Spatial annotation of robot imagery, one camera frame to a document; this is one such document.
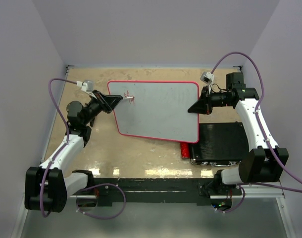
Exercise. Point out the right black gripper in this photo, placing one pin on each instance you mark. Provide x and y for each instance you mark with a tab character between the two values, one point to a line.
203	105

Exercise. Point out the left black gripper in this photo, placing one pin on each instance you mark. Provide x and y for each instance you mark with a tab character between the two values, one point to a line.
112	100

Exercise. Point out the pink framed whiteboard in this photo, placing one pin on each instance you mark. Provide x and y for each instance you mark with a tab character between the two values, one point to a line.
159	109

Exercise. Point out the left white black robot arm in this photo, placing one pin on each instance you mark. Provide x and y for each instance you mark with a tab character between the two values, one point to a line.
46	189

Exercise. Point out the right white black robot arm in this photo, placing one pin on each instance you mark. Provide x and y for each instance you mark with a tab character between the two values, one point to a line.
265	159

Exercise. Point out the red glitter microphone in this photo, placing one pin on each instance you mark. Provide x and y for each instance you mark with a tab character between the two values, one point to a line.
184	147

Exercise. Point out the black ribbed case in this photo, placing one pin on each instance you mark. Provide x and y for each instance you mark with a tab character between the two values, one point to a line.
219	144

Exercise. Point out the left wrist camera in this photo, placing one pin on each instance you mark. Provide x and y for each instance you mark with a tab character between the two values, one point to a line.
86	86

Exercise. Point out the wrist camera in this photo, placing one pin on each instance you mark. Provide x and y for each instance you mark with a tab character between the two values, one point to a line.
207	77
86	86

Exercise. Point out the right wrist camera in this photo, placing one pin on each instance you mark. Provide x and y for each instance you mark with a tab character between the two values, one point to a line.
207	77

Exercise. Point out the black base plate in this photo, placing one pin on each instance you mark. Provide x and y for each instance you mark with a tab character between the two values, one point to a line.
199	191

